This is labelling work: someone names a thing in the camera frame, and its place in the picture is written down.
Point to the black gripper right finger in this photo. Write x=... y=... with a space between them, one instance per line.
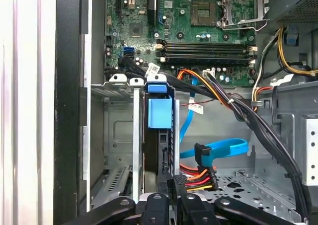
x=193 y=210

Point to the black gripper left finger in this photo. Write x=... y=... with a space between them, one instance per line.
x=156 y=210

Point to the hard disk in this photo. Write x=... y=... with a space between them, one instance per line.
x=159 y=113

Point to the grey metal disk bay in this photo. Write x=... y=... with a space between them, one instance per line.
x=121 y=135

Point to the grey optical drive cage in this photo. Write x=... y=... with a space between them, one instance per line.
x=285 y=135

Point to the black RAM slot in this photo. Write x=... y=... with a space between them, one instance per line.
x=206 y=55
x=206 y=44
x=206 y=60
x=206 y=50

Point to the black open PC case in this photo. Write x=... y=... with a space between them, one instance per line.
x=67 y=86

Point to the locking lever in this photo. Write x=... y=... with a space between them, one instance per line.
x=238 y=30

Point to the green motherboard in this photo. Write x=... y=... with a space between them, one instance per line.
x=174 y=19

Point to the CPU socket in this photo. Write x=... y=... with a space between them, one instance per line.
x=203 y=13

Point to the metal socket cover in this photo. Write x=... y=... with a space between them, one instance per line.
x=261 y=7

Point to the grey power supply unit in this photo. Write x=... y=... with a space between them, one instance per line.
x=293 y=1

